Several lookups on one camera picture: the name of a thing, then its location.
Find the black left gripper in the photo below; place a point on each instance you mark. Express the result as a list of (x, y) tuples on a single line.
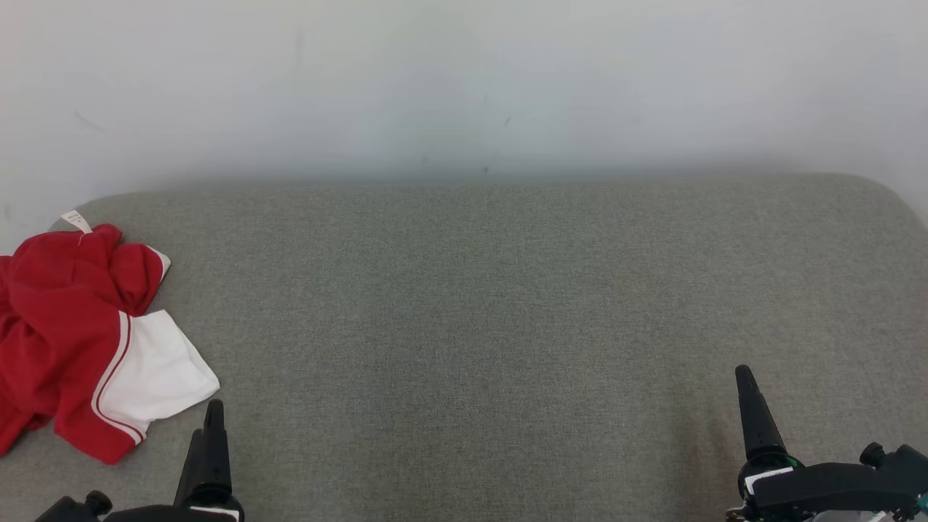
[(181, 515)]

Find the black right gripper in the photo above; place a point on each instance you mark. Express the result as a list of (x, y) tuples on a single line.
[(812, 489)]

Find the red white basketball jersey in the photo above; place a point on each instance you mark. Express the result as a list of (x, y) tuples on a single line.
[(156, 370)]

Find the red shorts with white stripe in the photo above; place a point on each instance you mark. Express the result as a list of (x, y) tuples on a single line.
[(72, 268)]

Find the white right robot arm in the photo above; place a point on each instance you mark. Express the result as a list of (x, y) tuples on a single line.
[(848, 517)]

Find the grey fabric sofa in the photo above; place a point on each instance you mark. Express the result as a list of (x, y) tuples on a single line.
[(464, 326)]

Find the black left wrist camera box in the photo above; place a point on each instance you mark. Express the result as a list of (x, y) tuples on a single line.
[(72, 507)]

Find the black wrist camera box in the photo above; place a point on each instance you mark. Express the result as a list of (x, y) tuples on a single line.
[(902, 464), (72, 507)]

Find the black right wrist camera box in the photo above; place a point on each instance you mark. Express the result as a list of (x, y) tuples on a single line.
[(902, 464)]

